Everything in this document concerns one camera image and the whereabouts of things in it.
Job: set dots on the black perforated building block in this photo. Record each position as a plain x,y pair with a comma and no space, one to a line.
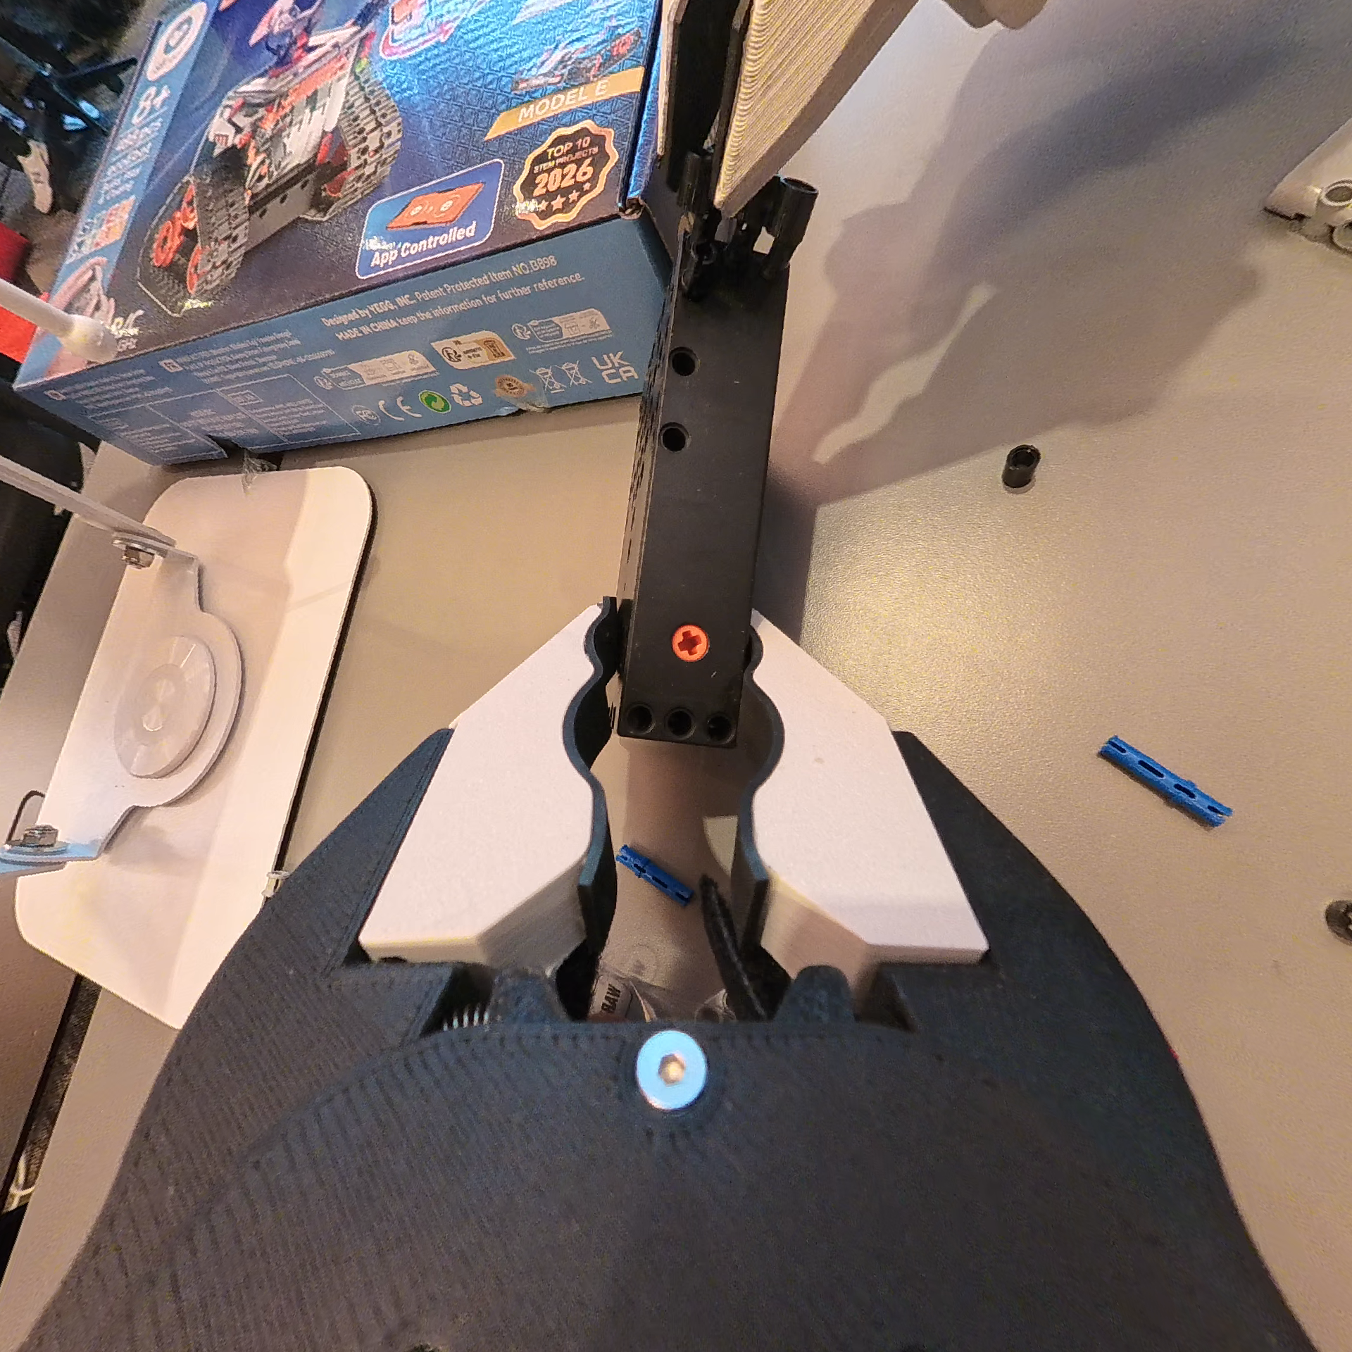
708,476

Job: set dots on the blue robot kit box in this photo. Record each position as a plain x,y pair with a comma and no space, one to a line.
422,127

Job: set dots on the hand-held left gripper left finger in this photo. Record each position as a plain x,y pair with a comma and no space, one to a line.
496,824

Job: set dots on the black bushing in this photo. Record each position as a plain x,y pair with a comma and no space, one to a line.
1021,468

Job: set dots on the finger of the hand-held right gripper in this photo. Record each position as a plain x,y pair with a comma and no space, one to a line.
697,74
802,85

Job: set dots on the blue pin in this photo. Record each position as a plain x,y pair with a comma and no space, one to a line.
1161,780
652,874

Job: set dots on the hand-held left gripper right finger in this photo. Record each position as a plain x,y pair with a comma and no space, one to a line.
855,824

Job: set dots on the white stand base board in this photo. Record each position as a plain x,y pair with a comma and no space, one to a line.
306,591

